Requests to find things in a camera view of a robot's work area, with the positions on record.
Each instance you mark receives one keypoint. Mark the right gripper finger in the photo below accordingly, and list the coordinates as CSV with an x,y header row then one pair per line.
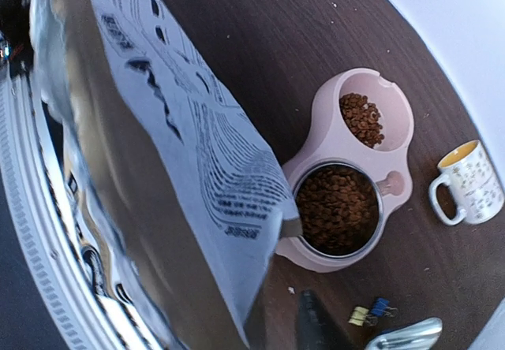
x,y
315,328

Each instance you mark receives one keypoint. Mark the gold binder clip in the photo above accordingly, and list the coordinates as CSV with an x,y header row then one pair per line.
x,y
360,316

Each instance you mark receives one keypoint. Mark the blue binder clip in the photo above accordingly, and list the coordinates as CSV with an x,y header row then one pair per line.
x,y
382,308

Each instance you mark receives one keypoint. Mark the metal food scoop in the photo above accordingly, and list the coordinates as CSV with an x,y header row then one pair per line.
x,y
421,335

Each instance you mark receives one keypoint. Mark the pink double pet bowl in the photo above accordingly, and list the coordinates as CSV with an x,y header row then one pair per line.
x,y
330,141

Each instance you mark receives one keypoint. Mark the dog food bag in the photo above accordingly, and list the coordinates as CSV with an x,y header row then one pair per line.
x,y
186,191

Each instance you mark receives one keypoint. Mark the white patterned mug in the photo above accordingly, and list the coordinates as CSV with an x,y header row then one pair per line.
x,y
471,179

